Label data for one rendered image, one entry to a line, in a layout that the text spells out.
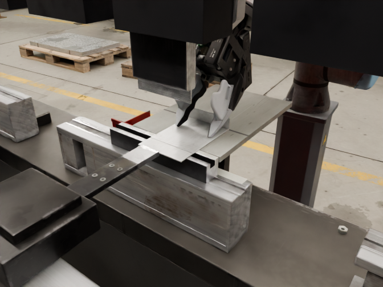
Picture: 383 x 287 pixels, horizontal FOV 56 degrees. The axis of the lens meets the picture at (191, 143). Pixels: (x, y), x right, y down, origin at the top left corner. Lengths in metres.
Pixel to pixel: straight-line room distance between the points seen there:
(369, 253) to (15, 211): 0.38
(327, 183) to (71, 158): 1.85
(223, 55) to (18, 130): 0.53
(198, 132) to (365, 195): 1.83
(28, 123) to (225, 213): 0.56
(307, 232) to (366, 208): 1.63
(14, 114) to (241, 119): 0.51
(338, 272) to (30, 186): 0.42
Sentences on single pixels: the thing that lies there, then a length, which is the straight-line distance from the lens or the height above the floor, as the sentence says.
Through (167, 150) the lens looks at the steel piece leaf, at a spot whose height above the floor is 1.00.
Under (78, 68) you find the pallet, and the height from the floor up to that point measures 0.04.
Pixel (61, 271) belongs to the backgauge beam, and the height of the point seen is 0.98.
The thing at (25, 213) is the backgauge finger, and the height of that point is 1.03.
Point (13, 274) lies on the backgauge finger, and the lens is 0.39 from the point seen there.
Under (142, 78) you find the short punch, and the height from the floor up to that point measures 1.10.
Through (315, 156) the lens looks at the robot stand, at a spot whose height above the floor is 0.62.
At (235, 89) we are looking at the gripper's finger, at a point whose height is 1.07.
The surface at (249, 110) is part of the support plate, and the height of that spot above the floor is 1.00.
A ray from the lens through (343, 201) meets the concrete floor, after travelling 2.24.
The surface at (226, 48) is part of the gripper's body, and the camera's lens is 0.58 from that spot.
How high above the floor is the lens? 1.27
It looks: 29 degrees down
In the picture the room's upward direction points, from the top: straight up
